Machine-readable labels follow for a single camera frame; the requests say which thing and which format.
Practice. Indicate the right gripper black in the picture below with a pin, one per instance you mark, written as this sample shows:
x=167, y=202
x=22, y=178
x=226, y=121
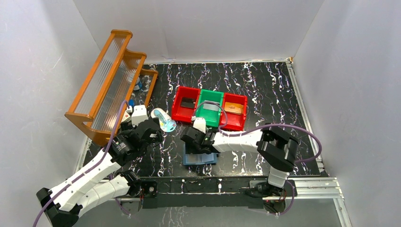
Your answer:
x=190, y=149

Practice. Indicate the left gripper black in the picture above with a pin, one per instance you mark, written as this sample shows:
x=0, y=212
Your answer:
x=150, y=132

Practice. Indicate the blue card holder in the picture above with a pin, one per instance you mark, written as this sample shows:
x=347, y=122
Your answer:
x=198, y=159

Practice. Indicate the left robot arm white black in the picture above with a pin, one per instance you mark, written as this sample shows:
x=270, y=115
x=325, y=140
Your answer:
x=99, y=180

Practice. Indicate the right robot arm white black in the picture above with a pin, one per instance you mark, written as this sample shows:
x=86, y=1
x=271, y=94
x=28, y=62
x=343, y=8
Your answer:
x=273, y=143

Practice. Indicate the grey card in bin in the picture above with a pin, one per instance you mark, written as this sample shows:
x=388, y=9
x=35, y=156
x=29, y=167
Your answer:
x=211, y=106

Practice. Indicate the black card in bin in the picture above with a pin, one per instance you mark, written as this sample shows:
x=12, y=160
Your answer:
x=188, y=102

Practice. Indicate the orange card in bin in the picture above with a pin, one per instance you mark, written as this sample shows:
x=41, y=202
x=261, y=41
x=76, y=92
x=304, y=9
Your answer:
x=234, y=108

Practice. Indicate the white blue bottle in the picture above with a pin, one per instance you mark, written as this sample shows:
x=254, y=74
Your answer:
x=167, y=124

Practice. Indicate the red white small box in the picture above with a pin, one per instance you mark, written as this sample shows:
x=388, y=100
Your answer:
x=126, y=117

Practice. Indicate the blue cap container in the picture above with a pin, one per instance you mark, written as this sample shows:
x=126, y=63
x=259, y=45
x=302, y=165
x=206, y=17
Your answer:
x=131, y=103

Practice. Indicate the left red bin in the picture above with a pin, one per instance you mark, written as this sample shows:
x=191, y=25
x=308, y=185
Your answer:
x=184, y=114

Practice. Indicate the red bin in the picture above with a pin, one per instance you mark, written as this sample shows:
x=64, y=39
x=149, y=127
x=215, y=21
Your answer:
x=234, y=122
x=184, y=114

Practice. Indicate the green bin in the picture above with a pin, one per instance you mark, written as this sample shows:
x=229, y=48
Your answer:
x=212, y=117

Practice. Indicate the white blue container on rack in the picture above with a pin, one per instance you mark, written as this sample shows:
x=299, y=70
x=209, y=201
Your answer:
x=138, y=84

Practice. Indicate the right red bin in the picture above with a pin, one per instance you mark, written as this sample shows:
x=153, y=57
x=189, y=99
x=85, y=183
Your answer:
x=234, y=122

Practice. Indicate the orange wooden rack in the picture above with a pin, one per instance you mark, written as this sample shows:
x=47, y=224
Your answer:
x=110, y=81

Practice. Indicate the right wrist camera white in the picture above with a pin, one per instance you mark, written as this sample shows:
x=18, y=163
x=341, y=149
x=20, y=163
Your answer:
x=199, y=123

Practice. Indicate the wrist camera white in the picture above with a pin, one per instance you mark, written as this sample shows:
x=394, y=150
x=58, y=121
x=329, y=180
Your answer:
x=199, y=123
x=136, y=114

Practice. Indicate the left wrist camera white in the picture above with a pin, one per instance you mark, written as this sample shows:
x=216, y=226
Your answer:
x=136, y=114

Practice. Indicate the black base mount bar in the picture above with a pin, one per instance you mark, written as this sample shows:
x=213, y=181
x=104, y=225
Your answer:
x=244, y=191

